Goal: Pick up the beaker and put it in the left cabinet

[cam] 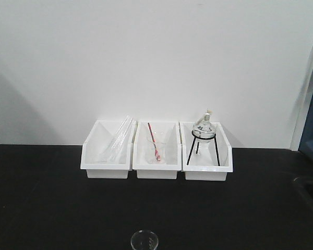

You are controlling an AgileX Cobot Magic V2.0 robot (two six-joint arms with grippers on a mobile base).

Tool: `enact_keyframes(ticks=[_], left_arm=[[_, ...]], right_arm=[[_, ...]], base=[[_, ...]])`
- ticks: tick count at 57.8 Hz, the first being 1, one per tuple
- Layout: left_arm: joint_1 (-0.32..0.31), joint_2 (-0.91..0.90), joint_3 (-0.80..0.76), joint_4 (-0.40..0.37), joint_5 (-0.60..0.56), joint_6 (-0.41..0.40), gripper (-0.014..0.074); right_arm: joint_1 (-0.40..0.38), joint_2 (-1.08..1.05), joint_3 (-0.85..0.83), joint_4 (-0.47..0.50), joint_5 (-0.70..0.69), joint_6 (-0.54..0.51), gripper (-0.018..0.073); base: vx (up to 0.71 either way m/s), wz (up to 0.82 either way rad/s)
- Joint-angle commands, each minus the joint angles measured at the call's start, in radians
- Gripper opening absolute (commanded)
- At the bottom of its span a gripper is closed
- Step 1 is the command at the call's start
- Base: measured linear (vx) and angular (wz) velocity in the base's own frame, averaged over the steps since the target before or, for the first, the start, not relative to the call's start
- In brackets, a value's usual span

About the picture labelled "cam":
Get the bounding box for middle white storage bin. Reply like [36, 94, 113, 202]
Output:
[133, 121, 182, 180]

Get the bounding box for clear glass rods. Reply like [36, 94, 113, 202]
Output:
[95, 116, 134, 164]

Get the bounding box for left white storage bin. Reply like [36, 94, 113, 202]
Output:
[80, 120, 137, 179]

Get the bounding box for clear beaker in bin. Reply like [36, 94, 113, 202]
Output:
[146, 132, 166, 164]

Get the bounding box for clear glass beaker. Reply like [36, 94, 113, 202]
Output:
[130, 230, 159, 250]

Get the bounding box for black tripod stand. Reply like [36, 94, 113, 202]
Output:
[186, 130, 220, 166]

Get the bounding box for right white storage bin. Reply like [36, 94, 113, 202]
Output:
[179, 121, 233, 181]

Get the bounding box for red stirring rod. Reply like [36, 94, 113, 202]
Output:
[148, 122, 161, 161]

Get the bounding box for white storage bin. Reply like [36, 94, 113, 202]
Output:
[179, 121, 233, 181]
[133, 121, 182, 180]
[80, 120, 137, 179]

